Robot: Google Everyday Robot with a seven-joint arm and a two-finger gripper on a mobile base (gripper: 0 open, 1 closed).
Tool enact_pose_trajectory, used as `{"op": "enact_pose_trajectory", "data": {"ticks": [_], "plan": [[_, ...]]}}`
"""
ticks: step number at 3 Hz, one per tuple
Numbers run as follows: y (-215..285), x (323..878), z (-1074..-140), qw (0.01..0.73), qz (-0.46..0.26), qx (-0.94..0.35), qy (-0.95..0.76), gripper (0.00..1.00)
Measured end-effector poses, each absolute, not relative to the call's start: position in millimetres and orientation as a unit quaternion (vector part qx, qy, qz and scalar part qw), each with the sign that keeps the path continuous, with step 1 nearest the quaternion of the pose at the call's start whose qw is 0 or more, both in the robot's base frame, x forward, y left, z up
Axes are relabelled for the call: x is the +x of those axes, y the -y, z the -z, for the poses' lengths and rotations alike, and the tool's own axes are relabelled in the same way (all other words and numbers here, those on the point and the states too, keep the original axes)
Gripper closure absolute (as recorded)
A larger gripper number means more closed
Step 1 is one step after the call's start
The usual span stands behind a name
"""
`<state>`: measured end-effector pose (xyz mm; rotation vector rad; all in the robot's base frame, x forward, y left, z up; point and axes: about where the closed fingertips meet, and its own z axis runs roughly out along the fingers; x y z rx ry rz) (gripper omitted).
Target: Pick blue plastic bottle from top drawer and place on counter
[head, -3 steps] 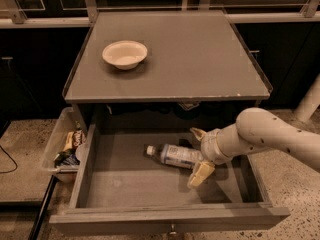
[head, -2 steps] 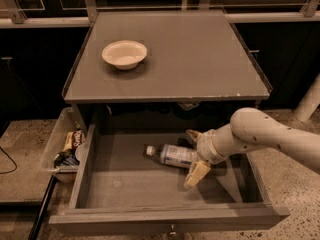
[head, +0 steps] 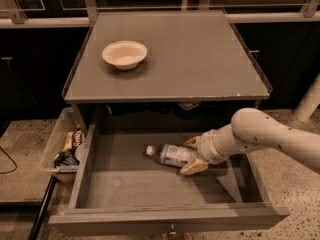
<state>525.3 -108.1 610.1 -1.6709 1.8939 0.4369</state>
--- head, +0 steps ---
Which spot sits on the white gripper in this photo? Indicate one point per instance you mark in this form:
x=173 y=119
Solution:
x=206 y=149

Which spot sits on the blue plastic bottle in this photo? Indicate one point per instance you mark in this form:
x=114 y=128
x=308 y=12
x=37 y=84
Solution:
x=171 y=155

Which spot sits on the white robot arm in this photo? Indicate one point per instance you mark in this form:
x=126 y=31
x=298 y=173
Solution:
x=249 y=130

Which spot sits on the grey drawer cabinet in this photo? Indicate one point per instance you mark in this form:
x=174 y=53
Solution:
x=192 y=56

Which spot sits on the open grey top drawer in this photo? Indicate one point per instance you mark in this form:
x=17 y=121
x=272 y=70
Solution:
x=118 y=190

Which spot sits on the white paper bowl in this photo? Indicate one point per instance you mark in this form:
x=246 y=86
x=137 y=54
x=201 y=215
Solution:
x=124 y=55

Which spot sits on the snack bag in bin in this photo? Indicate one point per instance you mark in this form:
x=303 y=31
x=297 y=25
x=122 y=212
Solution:
x=74 y=140

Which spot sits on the dark snack packet in bin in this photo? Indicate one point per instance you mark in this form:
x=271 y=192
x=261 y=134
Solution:
x=66 y=158

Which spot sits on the clear plastic storage bin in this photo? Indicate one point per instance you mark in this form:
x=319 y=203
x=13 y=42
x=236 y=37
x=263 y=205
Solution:
x=66 y=122

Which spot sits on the white metal railing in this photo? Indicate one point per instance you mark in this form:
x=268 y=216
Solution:
x=83 y=13

